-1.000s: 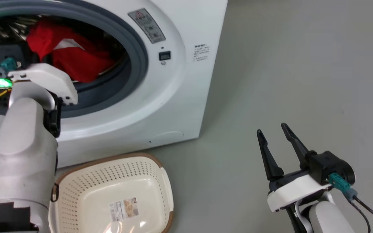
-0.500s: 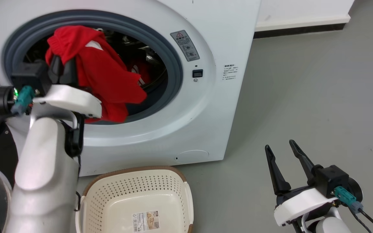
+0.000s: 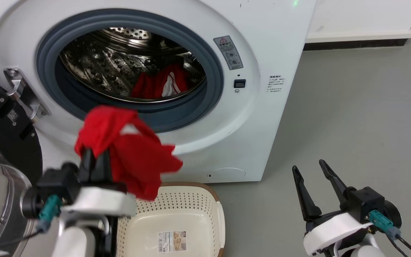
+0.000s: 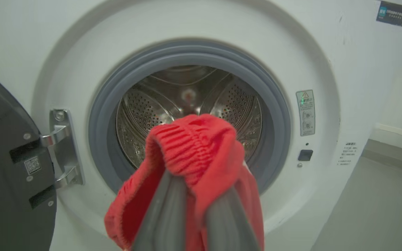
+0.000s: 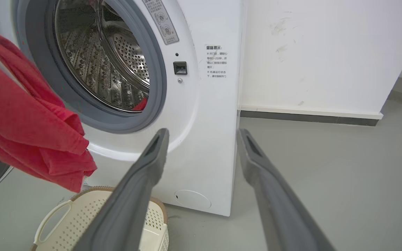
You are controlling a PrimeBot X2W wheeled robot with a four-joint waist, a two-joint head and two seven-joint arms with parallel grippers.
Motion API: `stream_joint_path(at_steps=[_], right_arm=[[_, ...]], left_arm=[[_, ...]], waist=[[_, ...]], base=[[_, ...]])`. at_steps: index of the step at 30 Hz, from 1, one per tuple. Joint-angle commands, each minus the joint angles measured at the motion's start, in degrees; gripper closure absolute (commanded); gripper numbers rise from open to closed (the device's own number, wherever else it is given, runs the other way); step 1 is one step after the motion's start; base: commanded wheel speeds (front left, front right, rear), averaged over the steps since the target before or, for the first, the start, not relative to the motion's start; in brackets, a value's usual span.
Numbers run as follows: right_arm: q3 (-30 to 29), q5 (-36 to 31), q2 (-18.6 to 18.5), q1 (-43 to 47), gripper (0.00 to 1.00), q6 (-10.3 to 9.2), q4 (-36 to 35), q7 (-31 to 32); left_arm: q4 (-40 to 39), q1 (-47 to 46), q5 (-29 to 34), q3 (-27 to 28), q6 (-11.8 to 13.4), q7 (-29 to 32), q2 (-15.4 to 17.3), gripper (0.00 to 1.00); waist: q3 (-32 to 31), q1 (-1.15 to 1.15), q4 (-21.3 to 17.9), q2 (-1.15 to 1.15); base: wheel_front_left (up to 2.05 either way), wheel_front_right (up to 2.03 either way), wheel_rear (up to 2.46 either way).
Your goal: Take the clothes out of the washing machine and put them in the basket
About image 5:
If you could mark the cream perforated laundry basket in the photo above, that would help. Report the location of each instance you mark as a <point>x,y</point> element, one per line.
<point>68,223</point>

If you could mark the white front-load washing machine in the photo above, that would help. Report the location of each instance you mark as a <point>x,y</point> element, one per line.
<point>173,104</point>

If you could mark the red garment inside drum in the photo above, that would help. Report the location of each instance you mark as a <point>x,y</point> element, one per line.
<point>141,104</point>

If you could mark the red cloth garment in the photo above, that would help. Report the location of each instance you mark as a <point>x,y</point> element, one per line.
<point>23,115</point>

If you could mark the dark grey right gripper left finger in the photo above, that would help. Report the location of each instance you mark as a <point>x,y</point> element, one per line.
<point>131,202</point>

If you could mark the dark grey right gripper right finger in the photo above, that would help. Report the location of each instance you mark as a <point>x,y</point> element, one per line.
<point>277,205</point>

